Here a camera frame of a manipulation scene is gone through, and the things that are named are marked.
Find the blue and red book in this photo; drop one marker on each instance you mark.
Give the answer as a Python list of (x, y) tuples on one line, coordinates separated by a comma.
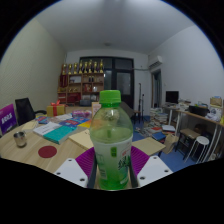
[(42, 120)]

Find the orange book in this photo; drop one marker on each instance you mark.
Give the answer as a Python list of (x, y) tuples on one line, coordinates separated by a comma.
[(85, 124)]

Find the wooden shelf unit with trophies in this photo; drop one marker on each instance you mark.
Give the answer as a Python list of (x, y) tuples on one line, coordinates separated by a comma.
[(80, 86)]

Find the green drink bottle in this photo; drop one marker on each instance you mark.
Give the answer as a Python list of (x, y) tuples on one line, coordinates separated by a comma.
[(111, 153)]

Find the pink package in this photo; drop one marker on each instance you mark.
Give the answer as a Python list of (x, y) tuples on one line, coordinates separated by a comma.
[(81, 113)]

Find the brown paper bag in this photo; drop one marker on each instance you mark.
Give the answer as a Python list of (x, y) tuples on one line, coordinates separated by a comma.
[(170, 144)]

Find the white booklet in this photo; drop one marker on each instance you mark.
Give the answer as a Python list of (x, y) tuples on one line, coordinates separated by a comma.
[(46, 128)]

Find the purple sign board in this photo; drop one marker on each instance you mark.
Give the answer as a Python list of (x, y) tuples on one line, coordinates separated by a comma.
[(7, 119)]

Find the pile of books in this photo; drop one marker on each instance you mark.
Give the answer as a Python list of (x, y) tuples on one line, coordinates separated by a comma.
[(158, 121)]

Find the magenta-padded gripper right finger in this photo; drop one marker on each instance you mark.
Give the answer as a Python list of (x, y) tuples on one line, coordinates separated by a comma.
[(154, 170)]

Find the teal book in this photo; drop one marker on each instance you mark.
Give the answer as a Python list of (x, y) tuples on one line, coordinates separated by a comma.
[(59, 134)]

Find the grey armchair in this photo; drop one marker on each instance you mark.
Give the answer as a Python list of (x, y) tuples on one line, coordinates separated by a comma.
[(128, 110)]

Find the large beige book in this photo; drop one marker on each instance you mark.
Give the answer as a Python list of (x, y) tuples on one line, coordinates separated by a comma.
[(81, 139)]

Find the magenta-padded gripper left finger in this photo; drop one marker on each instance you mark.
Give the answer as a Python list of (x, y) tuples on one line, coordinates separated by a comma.
[(70, 171)]

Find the black office chair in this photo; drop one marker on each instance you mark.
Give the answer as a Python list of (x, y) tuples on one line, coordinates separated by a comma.
[(24, 111)]

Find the white stool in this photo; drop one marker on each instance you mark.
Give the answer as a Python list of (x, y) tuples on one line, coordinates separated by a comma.
[(201, 140)]

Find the yellow gift box red ribbon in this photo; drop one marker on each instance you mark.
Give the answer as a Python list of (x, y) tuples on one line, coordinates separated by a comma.
[(56, 110)]

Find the small wooden side table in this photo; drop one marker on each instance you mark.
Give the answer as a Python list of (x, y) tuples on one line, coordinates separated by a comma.
[(148, 146)]

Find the round red coaster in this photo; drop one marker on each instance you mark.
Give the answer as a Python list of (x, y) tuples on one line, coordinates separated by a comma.
[(47, 152)]

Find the wooden side desk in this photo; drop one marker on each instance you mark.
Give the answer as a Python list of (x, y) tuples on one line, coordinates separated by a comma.
[(200, 116)]

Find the upright beige box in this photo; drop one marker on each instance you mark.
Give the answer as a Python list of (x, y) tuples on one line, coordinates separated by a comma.
[(95, 108)]

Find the white air conditioner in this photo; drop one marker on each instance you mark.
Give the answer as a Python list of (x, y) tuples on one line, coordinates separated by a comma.
[(155, 62)]

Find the small beige book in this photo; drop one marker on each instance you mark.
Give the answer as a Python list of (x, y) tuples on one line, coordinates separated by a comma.
[(29, 125)]

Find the black monitor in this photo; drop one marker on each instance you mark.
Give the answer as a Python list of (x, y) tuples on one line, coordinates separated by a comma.
[(172, 96)]

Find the small metal cup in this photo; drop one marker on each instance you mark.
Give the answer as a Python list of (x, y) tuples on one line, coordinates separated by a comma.
[(20, 139)]

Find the black stand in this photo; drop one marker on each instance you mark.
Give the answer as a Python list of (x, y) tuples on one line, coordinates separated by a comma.
[(140, 100)]

